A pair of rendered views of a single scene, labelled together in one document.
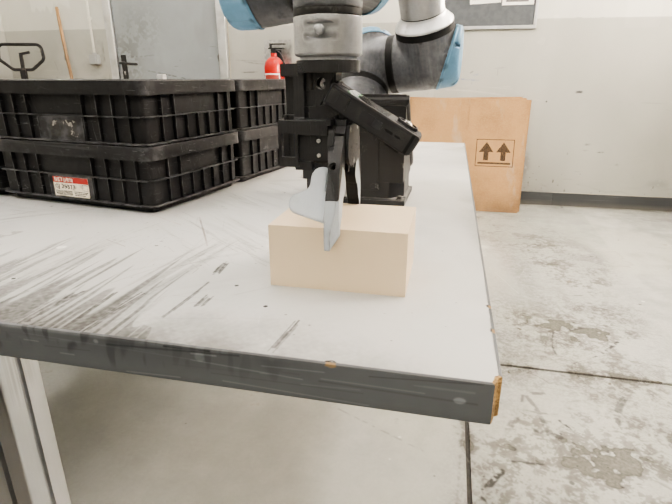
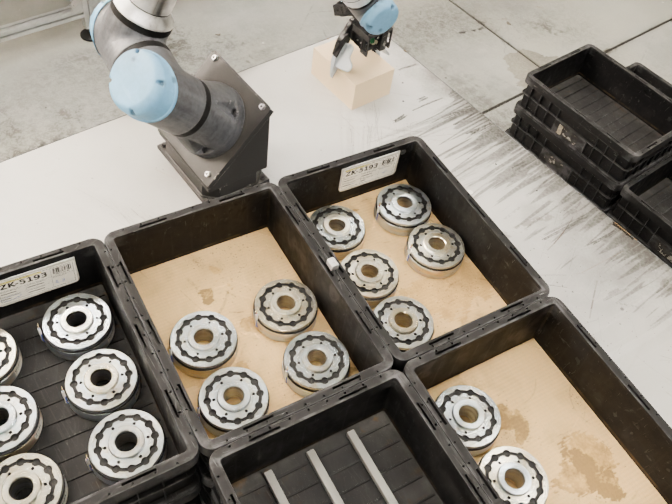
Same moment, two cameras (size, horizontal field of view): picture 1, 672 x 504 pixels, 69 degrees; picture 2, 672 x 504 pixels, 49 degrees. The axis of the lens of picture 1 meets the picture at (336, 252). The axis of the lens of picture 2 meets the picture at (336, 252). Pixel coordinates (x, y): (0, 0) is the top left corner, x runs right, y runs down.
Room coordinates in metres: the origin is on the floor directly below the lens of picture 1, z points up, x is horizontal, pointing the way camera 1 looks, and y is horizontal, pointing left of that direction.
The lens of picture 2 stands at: (1.81, 0.77, 1.84)
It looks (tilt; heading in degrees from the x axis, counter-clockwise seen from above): 51 degrees down; 211
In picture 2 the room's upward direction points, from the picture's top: 10 degrees clockwise
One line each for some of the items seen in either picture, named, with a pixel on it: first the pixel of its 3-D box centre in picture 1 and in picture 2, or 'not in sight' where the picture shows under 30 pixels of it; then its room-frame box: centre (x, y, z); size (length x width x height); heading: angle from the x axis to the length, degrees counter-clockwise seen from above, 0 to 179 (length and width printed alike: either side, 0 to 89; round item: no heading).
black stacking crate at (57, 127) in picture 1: (118, 111); (402, 257); (1.06, 0.45, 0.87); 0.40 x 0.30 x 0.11; 68
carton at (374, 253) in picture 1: (346, 244); (352, 71); (0.58, -0.01, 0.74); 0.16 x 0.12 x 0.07; 77
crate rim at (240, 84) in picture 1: (203, 84); (243, 301); (1.34, 0.34, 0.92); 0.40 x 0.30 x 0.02; 68
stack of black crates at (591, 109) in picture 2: not in sight; (581, 153); (-0.04, 0.46, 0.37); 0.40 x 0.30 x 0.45; 77
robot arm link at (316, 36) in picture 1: (327, 40); not in sight; (0.58, 0.01, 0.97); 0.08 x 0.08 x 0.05
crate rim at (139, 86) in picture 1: (114, 85); (408, 238); (1.06, 0.45, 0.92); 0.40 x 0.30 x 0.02; 68
